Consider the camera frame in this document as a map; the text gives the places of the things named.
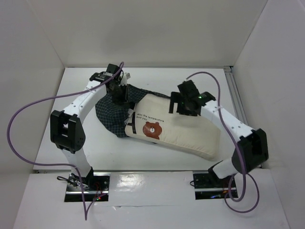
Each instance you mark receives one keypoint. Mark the dark checked pillowcase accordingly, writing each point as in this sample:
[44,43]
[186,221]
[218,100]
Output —
[114,117]

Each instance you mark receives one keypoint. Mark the cream pillow with bear print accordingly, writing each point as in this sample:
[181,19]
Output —
[151,121]

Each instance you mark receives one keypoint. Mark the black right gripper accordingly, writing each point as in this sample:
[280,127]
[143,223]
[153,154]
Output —
[178,102]

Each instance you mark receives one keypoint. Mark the aluminium frame rail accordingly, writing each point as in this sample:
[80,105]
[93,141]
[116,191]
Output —
[235,96]

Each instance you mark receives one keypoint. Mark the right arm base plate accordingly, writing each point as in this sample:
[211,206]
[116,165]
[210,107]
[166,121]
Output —
[205,188]

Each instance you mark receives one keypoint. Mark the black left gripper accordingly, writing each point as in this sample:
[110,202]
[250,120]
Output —
[123,98]

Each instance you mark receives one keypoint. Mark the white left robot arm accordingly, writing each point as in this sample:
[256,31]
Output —
[67,132]

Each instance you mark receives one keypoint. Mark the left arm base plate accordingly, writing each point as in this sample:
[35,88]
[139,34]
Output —
[98,191]

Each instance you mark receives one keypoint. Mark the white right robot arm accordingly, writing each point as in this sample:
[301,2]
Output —
[251,148]

